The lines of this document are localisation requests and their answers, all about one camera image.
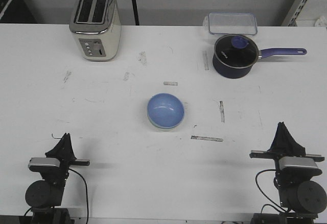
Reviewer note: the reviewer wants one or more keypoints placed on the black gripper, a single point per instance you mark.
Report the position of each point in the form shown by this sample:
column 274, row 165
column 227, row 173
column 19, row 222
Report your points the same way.
column 293, row 149
column 59, row 175

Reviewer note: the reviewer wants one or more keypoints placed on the green bowl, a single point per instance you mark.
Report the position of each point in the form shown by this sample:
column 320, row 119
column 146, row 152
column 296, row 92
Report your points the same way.
column 163, row 129

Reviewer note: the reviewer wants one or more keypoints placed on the blue bowl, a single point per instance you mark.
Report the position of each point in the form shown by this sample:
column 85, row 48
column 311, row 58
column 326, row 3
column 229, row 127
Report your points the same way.
column 165, row 111

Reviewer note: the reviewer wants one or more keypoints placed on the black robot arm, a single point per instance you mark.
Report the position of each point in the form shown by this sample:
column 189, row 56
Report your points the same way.
column 45, row 196
column 300, row 198

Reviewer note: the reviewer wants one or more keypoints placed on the glass pot lid blue knob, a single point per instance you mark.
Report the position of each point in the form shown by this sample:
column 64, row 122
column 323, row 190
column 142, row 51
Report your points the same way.
column 236, row 51

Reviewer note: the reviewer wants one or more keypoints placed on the dark blue saucepan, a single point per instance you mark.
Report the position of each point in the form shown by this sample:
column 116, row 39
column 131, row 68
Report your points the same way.
column 235, row 73

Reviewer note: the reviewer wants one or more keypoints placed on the white crumpled cloth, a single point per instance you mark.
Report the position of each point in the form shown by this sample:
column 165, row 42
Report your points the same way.
column 321, row 22

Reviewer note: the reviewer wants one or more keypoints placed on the cream and chrome toaster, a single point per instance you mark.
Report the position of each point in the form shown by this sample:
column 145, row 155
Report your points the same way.
column 96, row 28

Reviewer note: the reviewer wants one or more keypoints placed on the clear plastic food container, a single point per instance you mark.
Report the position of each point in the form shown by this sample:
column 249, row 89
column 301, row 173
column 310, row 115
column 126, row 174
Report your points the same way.
column 219, row 23

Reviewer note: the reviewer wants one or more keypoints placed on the grey metal shelf upright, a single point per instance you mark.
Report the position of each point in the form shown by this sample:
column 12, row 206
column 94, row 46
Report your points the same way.
column 300, row 2

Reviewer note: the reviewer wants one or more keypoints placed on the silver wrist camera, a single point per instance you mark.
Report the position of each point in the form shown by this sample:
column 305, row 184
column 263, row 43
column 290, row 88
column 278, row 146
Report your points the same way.
column 39, row 164
column 297, row 162

